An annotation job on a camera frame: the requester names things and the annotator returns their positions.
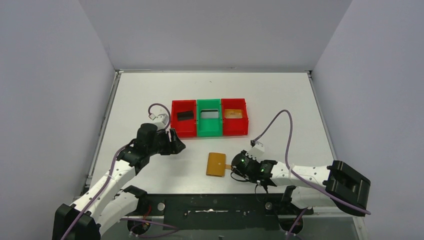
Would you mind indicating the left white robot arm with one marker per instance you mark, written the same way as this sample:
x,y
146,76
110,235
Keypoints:
x,y
93,213

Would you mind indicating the gold card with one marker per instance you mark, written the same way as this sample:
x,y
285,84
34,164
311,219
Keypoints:
x,y
233,113

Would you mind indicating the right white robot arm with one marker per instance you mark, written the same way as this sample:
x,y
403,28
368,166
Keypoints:
x,y
339,182

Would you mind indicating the black card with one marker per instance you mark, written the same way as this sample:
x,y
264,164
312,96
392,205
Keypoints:
x,y
185,115

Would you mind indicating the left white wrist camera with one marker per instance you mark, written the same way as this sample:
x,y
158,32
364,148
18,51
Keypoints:
x,y
161,120

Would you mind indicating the green middle bin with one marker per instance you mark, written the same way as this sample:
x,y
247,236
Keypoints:
x,y
209,122

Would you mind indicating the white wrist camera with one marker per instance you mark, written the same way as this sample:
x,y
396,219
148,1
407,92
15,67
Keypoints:
x,y
256,151
161,120

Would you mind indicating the silver card in green bin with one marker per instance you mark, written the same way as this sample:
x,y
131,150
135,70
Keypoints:
x,y
209,114

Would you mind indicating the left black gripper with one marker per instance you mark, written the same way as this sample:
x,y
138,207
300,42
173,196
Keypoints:
x,y
170,141

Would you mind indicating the left red bin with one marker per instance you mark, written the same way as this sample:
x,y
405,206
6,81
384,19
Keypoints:
x,y
184,129

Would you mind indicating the right red bin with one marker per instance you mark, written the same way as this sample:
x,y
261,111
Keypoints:
x,y
235,120

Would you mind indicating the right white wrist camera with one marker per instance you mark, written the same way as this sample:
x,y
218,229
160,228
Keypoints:
x,y
256,151

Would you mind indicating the red bin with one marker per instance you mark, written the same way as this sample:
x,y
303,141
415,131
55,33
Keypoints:
x,y
184,129
235,120

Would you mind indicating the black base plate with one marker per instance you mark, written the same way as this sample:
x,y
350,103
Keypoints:
x,y
216,211

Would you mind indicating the yellow leather card holder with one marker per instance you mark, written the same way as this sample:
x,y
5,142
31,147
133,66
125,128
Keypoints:
x,y
216,164

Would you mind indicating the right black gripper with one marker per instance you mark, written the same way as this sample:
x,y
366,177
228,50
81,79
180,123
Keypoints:
x,y
238,162

